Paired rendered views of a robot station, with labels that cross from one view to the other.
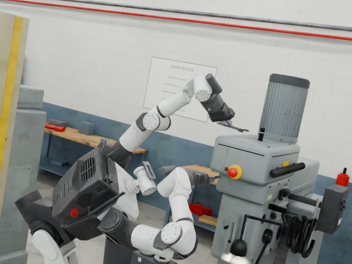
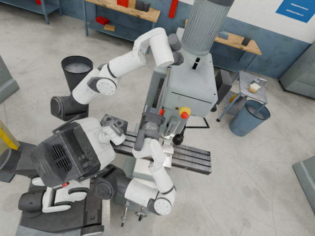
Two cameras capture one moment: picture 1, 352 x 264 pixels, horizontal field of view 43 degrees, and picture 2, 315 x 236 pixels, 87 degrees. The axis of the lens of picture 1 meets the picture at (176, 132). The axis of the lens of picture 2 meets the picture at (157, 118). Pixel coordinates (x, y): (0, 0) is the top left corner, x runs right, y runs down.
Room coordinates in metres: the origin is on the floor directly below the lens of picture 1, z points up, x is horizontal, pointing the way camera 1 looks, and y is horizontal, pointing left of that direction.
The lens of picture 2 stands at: (1.42, 0.20, 2.36)
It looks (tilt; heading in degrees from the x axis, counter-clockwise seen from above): 48 degrees down; 324
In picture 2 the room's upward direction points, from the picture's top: 20 degrees clockwise
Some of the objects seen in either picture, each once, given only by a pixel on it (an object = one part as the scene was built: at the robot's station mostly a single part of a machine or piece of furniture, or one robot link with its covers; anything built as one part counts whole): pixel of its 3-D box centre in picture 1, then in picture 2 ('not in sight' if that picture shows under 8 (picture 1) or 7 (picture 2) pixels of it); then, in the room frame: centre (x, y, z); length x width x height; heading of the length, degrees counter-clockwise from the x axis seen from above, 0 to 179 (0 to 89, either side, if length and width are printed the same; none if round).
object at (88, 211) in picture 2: not in sight; (64, 199); (1.94, 0.49, 0.59); 0.64 x 0.52 x 0.33; 79
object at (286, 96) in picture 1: (283, 108); (205, 21); (2.28, -0.51, 2.05); 0.20 x 0.20 x 0.32
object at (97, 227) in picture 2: not in sight; (92, 230); (1.63, 0.30, 0.50); 0.20 x 0.05 x 0.20; 79
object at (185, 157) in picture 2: not in sight; (151, 148); (2.09, -0.34, 0.92); 1.24 x 0.23 x 0.08; 61
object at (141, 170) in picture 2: not in sight; (153, 154); (2.06, -0.39, 0.82); 0.50 x 0.35 x 0.12; 151
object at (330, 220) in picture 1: (333, 208); (220, 87); (2.16, -0.83, 1.62); 0.20 x 0.09 x 0.21; 151
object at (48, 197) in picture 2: not in sight; (58, 197); (1.95, 0.52, 0.68); 0.21 x 0.20 x 0.13; 79
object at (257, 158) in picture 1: (257, 156); (189, 77); (2.08, -0.39, 1.81); 0.47 x 0.26 x 0.16; 151
